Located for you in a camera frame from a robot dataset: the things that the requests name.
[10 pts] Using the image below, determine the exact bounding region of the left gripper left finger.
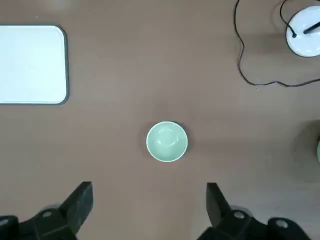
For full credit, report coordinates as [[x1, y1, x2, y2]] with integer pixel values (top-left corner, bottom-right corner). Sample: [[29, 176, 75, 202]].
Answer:
[[0, 181, 94, 240]]

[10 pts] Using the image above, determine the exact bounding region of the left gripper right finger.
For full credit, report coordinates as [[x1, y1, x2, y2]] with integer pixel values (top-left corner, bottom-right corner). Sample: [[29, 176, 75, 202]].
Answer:
[[197, 182, 313, 240]]

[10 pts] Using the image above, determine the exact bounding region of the small green bowl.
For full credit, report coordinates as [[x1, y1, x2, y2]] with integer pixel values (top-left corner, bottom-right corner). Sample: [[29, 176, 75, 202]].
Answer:
[[145, 121, 189, 163]]

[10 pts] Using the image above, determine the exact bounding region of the black lamp cable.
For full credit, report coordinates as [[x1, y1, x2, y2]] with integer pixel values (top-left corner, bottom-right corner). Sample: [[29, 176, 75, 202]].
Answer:
[[233, 0, 320, 88]]

